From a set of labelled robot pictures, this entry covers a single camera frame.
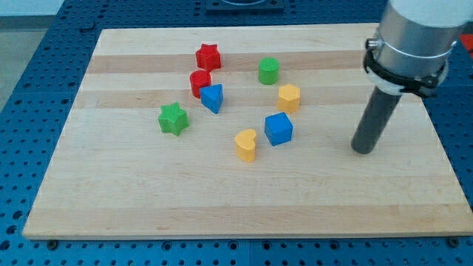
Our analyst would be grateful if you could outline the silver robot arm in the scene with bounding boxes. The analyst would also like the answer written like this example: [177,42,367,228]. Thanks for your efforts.
[364,0,472,98]

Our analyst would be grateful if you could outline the wooden board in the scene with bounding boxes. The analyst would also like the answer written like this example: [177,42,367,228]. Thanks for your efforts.
[23,24,472,240]

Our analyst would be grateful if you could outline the yellow heart block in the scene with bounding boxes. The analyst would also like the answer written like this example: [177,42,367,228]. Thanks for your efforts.
[234,129,257,163]

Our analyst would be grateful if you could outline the blue cube block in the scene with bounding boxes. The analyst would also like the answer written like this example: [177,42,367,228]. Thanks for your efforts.
[265,112,293,146]

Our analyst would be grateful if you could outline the blue triangle block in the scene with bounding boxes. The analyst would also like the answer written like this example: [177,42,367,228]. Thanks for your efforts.
[200,83,223,114]

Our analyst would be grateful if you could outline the yellow hexagon block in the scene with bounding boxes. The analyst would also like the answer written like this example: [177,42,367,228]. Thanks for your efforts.
[277,84,301,114]

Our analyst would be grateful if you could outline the green star block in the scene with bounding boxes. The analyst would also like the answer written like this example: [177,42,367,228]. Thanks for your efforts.
[158,102,189,136]

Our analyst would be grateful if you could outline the red cylinder block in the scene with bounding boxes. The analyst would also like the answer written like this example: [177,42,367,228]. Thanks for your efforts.
[189,70,211,98]

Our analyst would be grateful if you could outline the green cylinder block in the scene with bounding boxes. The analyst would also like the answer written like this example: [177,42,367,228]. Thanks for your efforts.
[258,57,279,85]

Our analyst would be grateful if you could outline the red star block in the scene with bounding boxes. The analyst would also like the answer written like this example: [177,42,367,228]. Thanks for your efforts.
[195,44,222,72]

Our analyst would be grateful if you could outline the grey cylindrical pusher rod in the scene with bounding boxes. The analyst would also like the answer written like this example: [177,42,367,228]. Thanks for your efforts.
[350,87,401,154]

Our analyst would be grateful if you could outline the red object at edge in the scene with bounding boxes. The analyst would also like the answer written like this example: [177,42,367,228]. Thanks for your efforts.
[460,33,473,58]

